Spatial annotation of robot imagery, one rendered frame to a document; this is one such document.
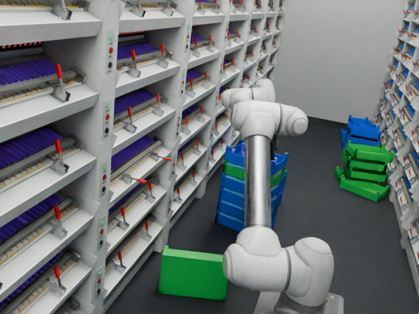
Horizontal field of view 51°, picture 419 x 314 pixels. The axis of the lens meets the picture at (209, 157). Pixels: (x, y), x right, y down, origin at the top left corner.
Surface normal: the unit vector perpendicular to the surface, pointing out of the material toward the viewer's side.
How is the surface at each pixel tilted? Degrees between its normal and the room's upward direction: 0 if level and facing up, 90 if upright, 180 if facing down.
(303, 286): 90
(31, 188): 21
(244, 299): 0
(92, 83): 90
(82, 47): 90
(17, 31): 111
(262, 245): 42
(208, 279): 90
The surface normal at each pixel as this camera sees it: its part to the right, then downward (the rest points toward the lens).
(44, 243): 0.46, -0.79
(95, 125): -0.27, 0.31
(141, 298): 0.13, -0.93
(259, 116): 0.13, -0.32
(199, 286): -0.01, 0.35
